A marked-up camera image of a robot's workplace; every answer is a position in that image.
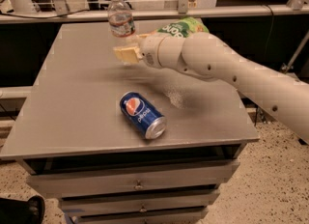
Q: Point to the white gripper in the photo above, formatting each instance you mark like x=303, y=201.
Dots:
x=149, y=51

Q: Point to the clear plastic water bottle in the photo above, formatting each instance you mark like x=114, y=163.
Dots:
x=121, y=22

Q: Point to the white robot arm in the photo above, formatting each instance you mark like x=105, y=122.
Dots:
x=205, y=57

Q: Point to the green rice chip bag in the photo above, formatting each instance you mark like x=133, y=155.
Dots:
x=182, y=28

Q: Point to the blue pepsi can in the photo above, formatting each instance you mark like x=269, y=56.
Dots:
x=143, y=115

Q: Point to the grey drawer cabinet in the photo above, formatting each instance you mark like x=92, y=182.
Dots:
x=78, y=146

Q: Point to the black shoe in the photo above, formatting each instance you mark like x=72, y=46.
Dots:
x=22, y=212

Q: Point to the grey metal rail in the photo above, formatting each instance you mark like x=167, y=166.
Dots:
x=94, y=16

